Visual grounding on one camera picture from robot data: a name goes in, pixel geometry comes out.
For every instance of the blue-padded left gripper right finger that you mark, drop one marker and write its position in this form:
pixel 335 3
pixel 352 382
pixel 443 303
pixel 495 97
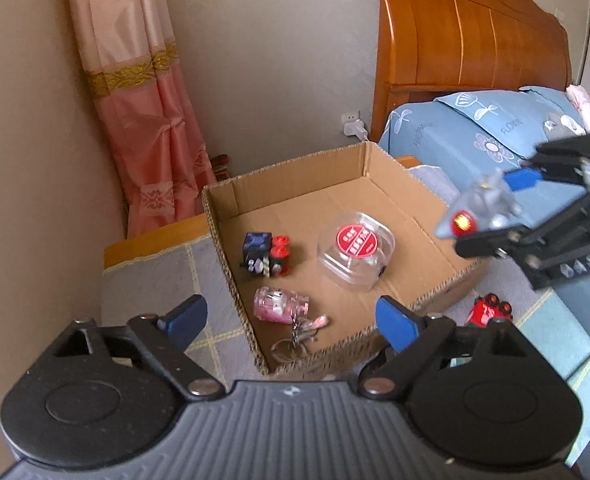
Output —
pixel 417 342

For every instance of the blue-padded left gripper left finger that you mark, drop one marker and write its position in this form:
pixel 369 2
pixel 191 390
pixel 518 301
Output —
pixel 162 341

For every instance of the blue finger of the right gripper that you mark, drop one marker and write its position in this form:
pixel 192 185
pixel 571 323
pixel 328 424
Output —
pixel 564 160

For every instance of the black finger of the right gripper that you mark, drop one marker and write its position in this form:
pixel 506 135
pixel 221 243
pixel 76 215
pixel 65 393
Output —
pixel 510 242

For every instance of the grey shark toy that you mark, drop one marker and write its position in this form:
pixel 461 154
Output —
pixel 489 204

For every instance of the pink keychain jar charm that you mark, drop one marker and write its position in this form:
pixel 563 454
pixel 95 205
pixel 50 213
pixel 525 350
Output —
pixel 282 306

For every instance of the grey plush toy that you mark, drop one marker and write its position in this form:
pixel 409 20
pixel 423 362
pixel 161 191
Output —
pixel 557 127

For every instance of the grey checked bed cover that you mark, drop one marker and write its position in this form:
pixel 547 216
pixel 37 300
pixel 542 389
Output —
pixel 158 283

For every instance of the red toy train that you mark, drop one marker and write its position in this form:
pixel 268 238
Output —
pixel 487 307

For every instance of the blue floral pillow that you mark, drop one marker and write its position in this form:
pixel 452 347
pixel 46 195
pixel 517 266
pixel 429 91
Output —
pixel 470 133

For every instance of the clear container with red label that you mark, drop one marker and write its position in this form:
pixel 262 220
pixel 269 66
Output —
pixel 355 250

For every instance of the black blue red toy cube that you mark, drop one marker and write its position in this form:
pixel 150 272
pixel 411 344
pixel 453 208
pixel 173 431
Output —
pixel 266 254

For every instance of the open cardboard box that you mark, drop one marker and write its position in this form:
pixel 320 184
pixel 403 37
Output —
pixel 299 198

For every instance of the orange wooden headboard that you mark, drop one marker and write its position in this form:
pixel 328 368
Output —
pixel 428 48

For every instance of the pink patterned curtain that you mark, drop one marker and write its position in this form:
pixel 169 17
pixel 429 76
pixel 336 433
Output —
pixel 130 57

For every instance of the wooden bedside frame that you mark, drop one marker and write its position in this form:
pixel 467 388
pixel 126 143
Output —
pixel 151 243

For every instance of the white wall plug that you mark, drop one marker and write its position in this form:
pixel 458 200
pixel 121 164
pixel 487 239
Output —
pixel 353 125

